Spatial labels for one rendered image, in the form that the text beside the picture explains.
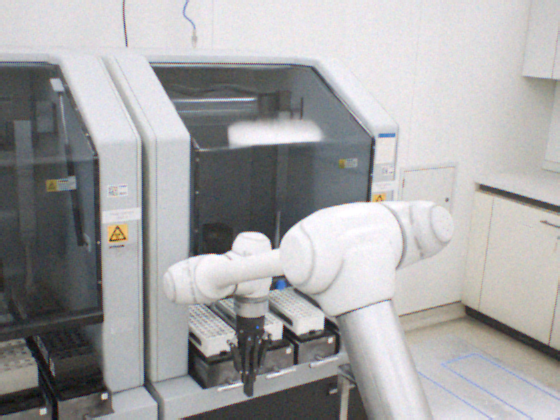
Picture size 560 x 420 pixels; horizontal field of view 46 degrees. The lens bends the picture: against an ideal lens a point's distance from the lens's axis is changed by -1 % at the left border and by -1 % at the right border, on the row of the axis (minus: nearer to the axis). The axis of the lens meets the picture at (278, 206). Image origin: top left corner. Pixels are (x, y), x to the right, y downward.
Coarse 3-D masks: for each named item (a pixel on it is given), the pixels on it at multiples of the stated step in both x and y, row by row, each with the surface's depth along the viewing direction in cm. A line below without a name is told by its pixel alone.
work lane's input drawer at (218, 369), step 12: (192, 348) 193; (192, 360) 192; (204, 360) 187; (216, 360) 185; (228, 360) 187; (240, 360) 189; (204, 372) 185; (216, 372) 186; (228, 372) 188; (216, 384) 187; (228, 384) 186; (240, 384) 186
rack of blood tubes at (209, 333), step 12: (192, 312) 204; (204, 312) 204; (192, 324) 196; (204, 324) 196; (216, 324) 196; (192, 336) 200; (204, 336) 188; (216, 336) 189; (228, 336) 189; (204, 348) 187; (216, 348) 188; (228, 348) 190
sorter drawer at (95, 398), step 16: (32, 352) 187; (48, 384) 171; (80, 384) 168; (96, 384) 170; (64, 400) 164; (80, 400) 166; (96, 400) 168; (64, 416) 164; (80, 416) 167; (96, 416) 169
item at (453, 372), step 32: (416, 352) 194; (448, 352) 195; (480, 352) 196; (448, 384) 177; (480, 384) 178; (512, 384) 178; (544, 384) 179; (448, 416) 162; (480, 416) 163; (512, 416) 163; (544, 416) 164
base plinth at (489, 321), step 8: (472, 312) 420; (480, 312) 414; (480, 320) 414; (488, 320) 409; (496, 320) 404; (496, 328) 404; (504, 328) 399; (512, 328) 394; (512, 336) 394; (520, 336) 389; (528, 336) 385; (528, 344) 385; (536, 344) 380; (544, 344) 375; (544, 352) 376; (552, 352) 371
